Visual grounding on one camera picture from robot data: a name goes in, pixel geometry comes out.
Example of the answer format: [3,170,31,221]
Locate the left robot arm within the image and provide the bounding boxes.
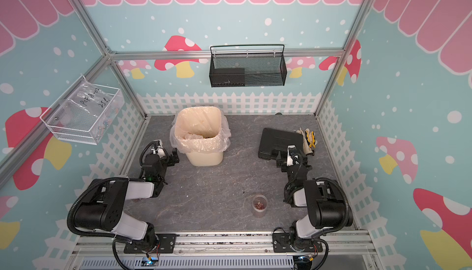
[66,140,179,254]

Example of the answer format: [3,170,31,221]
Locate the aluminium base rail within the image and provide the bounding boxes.
[66,230,382,270]

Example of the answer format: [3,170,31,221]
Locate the clear wire wall basket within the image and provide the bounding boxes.
[39,75,125,146]

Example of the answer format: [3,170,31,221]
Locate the clear plastic jar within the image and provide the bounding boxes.
[251,195,268,218]

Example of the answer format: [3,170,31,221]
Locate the clear plastic bin liner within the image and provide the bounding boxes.
[170,107,231,154]

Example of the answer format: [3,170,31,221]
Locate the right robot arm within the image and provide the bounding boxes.
[272,145,354,253]

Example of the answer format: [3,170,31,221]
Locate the cream trash bin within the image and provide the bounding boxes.
[170,106,226,167]

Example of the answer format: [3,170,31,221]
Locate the black box in basket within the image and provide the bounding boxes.
[210,68,245,88]

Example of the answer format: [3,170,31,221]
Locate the dried flower tea in jar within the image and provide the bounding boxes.
[254,201,266,211]

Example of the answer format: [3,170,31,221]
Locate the black wire mesh basket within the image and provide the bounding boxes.
[209,44,287,87]

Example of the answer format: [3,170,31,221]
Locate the black plastic case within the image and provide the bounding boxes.
[258,127,304,160]

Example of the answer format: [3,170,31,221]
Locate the plastic bag in basket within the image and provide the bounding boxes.
[60,77,124,142]

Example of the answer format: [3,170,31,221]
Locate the white yellow work gloves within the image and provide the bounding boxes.
[296,128,317,156]

